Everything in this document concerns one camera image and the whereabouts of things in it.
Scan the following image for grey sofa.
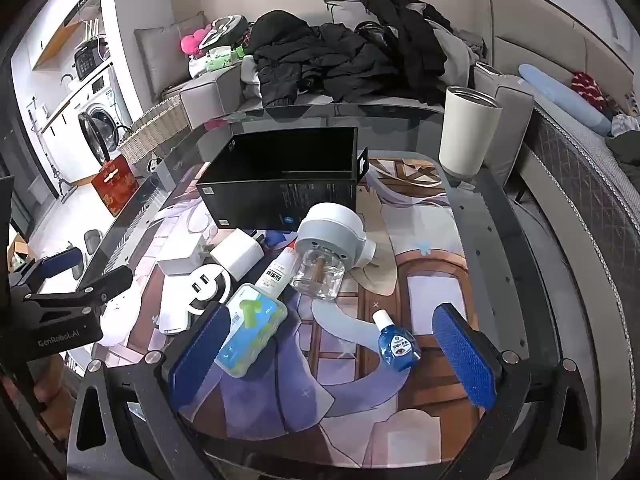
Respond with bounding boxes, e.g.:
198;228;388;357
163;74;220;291
177;60;537;203

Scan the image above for black cable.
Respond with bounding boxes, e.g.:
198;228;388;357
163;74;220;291
270;335;292;433

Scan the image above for black and white bag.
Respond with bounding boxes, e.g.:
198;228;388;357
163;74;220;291
200;15;251;51

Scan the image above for blue eye drop bottle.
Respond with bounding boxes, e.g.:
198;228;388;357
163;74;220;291
371;309;422;374

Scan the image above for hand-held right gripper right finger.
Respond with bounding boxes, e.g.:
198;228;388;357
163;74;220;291
431;303;608;480

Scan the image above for white garment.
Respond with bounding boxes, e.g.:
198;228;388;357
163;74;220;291
240;55;263;98

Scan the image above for white power adapter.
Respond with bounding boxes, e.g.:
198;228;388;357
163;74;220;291
156;244;214;277

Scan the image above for black countertop appliance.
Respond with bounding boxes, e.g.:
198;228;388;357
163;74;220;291
74;40;108;81

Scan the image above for wicker basket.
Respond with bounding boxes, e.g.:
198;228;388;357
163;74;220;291
116;95;193;166

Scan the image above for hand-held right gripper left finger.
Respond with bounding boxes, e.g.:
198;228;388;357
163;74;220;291
67;301;233;480

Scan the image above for red and white cloth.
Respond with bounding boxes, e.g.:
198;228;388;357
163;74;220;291
571;71;608;111

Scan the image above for blue green wipes packet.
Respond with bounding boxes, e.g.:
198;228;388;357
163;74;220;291
214;283;289;379

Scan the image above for green wipes pack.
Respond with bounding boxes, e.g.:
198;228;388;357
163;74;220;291
207;45;246;72

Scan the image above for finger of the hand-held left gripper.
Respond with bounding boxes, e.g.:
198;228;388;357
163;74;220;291
7;246;84;303
74;265;135;307

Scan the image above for grey garment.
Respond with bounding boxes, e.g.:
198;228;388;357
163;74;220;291
432;20;488;86

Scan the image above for white tumbler cup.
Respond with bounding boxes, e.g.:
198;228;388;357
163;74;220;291
438;85;503;177

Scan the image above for black garment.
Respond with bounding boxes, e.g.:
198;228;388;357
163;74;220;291
345;0;451;106

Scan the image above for white mosquito repellent heater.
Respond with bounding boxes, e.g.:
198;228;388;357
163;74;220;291
290;202;377;301

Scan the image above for red gift box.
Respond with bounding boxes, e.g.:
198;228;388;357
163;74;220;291
91;155;140;217

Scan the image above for black puffer jacket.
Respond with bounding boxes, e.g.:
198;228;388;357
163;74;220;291
247;10;401;108

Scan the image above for pink plush toy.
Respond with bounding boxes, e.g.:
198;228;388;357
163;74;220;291
180;25;211;56

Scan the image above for white spray bottle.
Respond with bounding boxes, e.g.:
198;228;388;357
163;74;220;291
255;248;300;297

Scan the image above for round white USB charger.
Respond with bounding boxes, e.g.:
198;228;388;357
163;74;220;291
188;263;232;317

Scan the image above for white power bank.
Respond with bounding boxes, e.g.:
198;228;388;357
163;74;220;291
152;275;201;335

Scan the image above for black box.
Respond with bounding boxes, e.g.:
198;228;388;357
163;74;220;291
196;127;370;231

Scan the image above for white washing machine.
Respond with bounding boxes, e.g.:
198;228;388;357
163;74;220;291
65;62;128;181

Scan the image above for grey back cushion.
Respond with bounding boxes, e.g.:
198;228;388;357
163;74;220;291
134;11;208;106

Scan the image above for light blue pillow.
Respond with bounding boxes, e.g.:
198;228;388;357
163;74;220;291
519;64;613;136

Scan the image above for white cube charger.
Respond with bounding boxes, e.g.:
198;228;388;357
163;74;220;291
210;228;265;281

